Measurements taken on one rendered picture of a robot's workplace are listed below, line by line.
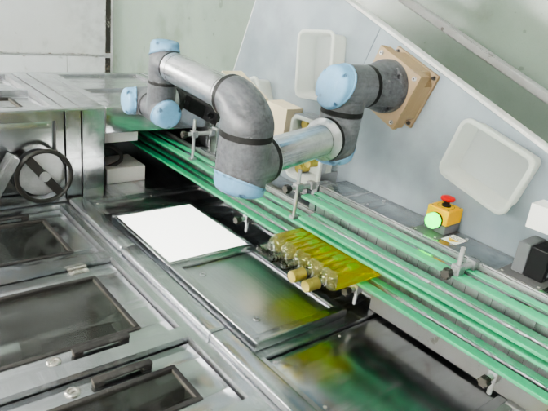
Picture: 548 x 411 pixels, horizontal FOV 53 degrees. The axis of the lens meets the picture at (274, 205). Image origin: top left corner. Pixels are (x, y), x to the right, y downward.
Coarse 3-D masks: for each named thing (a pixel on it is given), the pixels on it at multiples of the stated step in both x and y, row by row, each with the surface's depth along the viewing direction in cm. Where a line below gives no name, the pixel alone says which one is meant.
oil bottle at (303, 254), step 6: (312, 246) 166; (318, 246) 166; (324, 246) 167; (330, 246) 167; (300, 252) 162; (306, 252) 162; (312, 252) 162; (318, 252) 163; (324, 252) 163; (330, 252) 165; (300, 258) 160; (306, 258) 160; (300, 264) 160; (306, 264) 160
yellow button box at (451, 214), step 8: (432, 208) 154; (440, 208) 152; (448, 208) 153; (456, 208) 153; (448, 216) 150; (456, 216) 153; (424, 224) 157; (448, 224) 152; (456, 224) 155; (440, 232) 153; (448, 232) 153
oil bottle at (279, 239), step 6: (300, 228) 178; (276, 234) 171; (282, 234) 172; (288, 234) 172; (294, 234) 173; (300, 234) 173; (306, 234) 174; (312, 234) 175; (270, 240) 170; (276, 240) 168; (282, 240) 168; (288, 240) 169; (276, 246) 168
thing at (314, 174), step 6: (294, 120) 191; (300, 120) 193; (306, 120) 186; (312, 120) 184; (294, 126) 193; (300, 126) 194; (318, 162) 185; (294, 168) 200; (312, 168) 198; (318, 168) 185; (288, 174) 198; (294, 174) 197; (306, 174) 197; (312, 174) 198; (318, 174) 185; (306, 180) 192; (318, 180) 186
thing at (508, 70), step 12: (408, 0) 223; (420, 12) 220; (432, 12) 218; (444, 24) 212; (456, 36) 209; (468, 48) 206; (480, 48) 202; (492, 60) 199; (504, 72) 196; (516, 72) 194; (528, 84) 190; (540, 96) 188
